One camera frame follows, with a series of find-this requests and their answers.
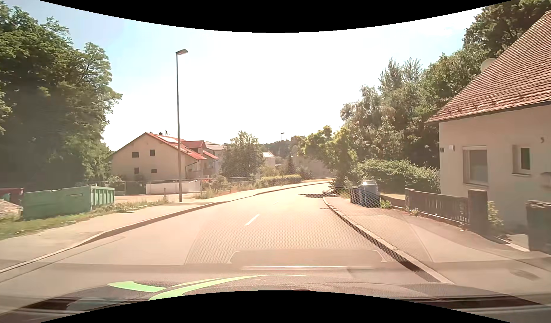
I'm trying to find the green hedge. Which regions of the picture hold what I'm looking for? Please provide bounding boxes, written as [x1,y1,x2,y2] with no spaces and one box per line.
[256,174,303,188]

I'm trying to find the round green tree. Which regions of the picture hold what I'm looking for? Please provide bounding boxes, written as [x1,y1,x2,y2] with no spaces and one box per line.
[220,130,266,179]

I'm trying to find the red-roofed houses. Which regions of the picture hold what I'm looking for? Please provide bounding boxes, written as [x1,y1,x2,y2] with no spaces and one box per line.
[181,139,227,179]

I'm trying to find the grey asphalt road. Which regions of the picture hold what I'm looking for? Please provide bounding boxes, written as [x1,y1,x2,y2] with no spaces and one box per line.
[0,182,442,310]

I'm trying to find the grey wheelie bin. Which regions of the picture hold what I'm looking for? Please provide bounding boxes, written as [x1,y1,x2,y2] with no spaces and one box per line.
[358,180,381,208]

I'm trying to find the green bushes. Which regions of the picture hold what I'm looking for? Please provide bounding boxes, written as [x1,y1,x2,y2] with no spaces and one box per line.
[347,158,441,194]

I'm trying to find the beige house with red roof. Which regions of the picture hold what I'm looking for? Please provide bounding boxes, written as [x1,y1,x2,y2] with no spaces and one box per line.
[109,131,207,182]

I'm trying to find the car's own bonnet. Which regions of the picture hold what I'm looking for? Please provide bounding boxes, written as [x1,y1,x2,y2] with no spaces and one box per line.
[0,275,551,323]

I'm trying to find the row of trees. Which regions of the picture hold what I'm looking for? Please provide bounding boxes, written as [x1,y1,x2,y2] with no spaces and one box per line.
[296,0,551,180]

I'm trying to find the grey wooden fence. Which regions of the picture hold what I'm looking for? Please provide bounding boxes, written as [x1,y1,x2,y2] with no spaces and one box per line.
[404,188,489,234]

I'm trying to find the green metal container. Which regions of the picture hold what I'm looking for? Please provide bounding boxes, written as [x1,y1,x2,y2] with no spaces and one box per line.
[21,185,116,220]

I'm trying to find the white house with tiled roof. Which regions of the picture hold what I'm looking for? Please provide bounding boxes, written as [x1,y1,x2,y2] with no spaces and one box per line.
[425,5,551,234]

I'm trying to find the grass verge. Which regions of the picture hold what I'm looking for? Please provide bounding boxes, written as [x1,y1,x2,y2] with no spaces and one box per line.
[0,199,169,242]

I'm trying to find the large dark green trees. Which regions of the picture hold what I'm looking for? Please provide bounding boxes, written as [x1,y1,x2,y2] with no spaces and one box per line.
[0,0,123,189]

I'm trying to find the wire mesh fence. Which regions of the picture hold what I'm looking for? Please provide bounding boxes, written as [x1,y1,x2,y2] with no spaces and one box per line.
[78,176,263,194]

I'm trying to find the tall grey lamp post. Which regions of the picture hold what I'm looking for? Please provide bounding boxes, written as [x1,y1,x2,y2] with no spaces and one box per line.
[175,48,189,203]

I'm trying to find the white low wall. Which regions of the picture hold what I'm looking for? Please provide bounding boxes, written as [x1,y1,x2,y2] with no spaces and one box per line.
[145,179,202,196]

